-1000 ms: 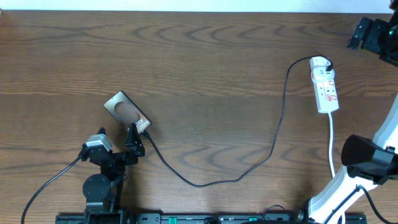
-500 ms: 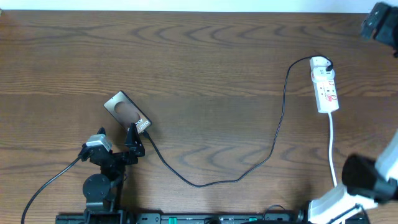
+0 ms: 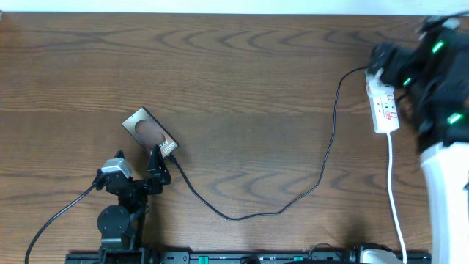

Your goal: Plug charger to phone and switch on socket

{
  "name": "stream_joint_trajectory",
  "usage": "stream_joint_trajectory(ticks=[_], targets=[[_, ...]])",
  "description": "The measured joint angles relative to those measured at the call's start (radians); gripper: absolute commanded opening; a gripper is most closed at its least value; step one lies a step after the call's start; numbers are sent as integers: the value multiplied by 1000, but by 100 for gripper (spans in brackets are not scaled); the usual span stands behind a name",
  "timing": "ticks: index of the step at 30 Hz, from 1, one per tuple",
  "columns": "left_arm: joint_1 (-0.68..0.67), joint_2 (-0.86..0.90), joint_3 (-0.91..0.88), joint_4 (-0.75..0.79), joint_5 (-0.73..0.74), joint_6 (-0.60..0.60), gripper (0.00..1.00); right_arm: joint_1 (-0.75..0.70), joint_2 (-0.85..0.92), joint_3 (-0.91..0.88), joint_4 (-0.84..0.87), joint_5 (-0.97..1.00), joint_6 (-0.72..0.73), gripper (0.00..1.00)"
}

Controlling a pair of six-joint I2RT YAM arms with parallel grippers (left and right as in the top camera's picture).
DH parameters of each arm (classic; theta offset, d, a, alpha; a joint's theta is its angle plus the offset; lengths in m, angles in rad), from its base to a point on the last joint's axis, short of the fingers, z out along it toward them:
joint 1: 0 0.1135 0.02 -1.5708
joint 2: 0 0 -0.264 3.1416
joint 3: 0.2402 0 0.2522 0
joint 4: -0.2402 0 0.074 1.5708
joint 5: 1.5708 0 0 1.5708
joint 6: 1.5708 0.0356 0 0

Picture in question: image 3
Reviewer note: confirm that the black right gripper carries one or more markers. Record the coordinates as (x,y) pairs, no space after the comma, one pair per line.
(400,57)

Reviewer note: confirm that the white USB charger adapter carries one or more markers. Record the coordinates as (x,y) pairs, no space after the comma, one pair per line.
(375,87)

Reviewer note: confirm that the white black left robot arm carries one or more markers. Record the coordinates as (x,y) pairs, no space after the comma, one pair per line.
(121,225)

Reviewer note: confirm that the white power strip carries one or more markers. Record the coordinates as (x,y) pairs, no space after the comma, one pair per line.
(384,114)

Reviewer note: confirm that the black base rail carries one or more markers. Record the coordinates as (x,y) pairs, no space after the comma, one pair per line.
(317,256)

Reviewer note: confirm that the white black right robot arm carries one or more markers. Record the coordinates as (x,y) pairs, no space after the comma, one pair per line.
(434,77)

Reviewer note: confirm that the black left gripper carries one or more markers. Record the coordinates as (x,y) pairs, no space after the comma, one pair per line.
(162,178)

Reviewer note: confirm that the Galaxy S25 Ultra smartphone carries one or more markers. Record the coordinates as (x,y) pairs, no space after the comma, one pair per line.
(148,132)

